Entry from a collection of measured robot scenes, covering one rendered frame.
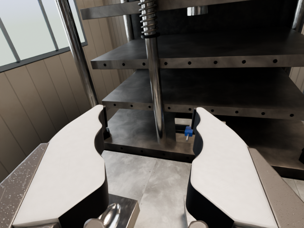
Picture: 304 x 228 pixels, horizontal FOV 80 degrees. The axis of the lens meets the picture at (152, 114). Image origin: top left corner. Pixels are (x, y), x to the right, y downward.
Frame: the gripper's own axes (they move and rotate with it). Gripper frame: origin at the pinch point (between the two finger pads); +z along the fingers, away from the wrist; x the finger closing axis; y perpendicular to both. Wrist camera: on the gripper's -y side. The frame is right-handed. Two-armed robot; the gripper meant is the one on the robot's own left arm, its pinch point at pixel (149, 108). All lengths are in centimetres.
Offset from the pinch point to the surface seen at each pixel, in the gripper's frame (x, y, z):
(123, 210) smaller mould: -9, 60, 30
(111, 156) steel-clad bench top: -22, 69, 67
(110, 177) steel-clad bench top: -19, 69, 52
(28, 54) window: -132, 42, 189
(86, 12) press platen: -33, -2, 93
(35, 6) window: -125, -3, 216
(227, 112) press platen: 39, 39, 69
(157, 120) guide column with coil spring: 4, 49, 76
